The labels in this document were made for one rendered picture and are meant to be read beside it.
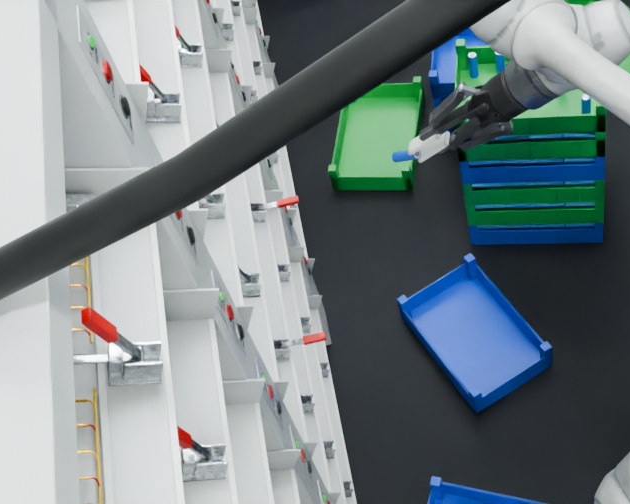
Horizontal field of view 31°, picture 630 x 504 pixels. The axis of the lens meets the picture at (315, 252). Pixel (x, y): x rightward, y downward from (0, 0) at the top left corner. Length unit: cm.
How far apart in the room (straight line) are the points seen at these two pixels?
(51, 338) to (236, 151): 16
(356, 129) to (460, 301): 59
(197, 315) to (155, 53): 37
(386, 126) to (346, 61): 241
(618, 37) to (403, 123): 125
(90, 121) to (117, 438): 24
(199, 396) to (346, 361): 150
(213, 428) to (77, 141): 31
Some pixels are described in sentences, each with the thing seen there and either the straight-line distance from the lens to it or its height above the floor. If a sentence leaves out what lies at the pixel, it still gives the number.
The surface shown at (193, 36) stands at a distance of 164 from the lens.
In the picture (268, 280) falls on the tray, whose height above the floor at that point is 74.
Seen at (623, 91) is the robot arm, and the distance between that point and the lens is 157.
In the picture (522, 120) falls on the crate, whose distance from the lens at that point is 230.
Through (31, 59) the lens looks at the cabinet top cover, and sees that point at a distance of 75.
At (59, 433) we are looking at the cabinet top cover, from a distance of 60.
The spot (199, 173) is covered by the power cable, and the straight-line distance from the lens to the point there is 54.
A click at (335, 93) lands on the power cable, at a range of 51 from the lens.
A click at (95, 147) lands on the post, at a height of 158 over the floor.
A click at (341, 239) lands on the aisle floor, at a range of 273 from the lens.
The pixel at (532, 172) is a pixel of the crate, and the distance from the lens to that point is 244.
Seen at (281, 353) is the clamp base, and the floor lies 75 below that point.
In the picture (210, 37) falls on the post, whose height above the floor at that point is 100.
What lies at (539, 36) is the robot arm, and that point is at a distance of 162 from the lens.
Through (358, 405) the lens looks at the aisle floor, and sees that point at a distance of 250.
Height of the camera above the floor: 222
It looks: 55 degrees down
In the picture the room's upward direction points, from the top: 20 degrees counter-clockwise
